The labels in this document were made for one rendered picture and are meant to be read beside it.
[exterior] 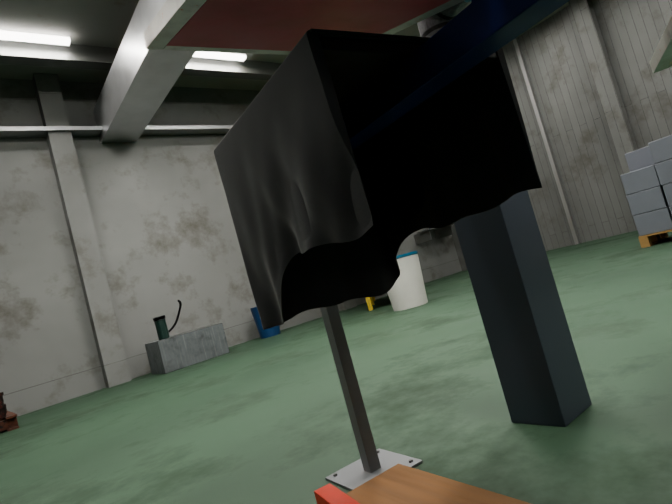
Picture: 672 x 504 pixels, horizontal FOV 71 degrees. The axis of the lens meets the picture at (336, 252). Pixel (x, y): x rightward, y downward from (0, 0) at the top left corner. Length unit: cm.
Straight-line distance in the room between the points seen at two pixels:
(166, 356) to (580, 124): 883
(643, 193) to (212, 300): 631
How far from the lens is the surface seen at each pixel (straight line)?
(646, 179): 667
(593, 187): 1095
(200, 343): 702
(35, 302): 760
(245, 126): 96
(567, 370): 165
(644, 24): 1085
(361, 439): 153
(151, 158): 847
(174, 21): 112
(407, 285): 614
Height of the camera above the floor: 59
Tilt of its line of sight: 3 degrees up
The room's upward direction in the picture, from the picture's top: 15 degrees counter-clockwise
